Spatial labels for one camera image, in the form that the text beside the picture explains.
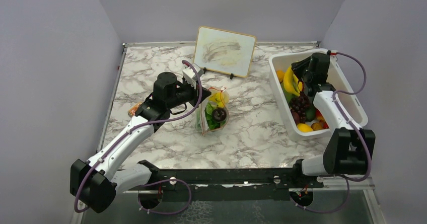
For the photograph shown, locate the green avocado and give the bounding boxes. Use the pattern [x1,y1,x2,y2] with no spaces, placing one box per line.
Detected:
[305,105,316,122]

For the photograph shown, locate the small whiteboard with wood frame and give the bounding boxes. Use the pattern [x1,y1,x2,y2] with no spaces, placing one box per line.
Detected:
[193,26,257,78]

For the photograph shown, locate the orange mango fruit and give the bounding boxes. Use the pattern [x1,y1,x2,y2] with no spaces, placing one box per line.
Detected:
[275,70,285,83]

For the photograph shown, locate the clear zip top bag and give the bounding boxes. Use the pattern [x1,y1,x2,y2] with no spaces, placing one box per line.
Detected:
[195,87,230,135]

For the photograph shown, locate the green lettuce head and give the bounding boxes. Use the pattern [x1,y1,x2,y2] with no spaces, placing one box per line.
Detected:
[195,102,225,133]

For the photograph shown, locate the yellow banana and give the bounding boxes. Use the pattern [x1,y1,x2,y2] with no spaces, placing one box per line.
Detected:
[209,91,229,108]
[282,66,303,97]

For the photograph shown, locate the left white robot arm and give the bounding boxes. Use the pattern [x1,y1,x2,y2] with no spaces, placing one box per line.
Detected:
[69,68,210,213]

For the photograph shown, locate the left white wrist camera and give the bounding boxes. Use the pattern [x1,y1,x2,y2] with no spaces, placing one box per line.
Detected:
[182,65,204,89]

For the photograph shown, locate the green leaf vegetable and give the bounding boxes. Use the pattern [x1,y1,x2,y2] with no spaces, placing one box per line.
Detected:
[281,83,295,105]

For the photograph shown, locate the dark grapes bunch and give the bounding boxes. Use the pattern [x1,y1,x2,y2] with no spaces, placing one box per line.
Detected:
[289,94,312,125]

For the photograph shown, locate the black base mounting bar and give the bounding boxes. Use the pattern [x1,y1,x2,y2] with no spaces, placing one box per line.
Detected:
[131,161,324,202]

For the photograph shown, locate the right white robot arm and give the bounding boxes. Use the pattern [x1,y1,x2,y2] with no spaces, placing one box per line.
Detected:
[290,50,376,187]

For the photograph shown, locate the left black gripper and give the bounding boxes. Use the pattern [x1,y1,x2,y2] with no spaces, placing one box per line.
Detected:
[167,79,211,109]

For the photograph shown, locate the white plastic bin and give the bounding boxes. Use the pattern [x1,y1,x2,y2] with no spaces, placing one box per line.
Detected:
[269,48,368,141]

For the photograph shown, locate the dark round mushroom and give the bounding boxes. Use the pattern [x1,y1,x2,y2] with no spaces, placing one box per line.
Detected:
[211,108,228,123]

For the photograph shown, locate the orange snack packet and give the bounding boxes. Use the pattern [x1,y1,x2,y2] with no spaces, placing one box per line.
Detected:
[127,102,142,117]

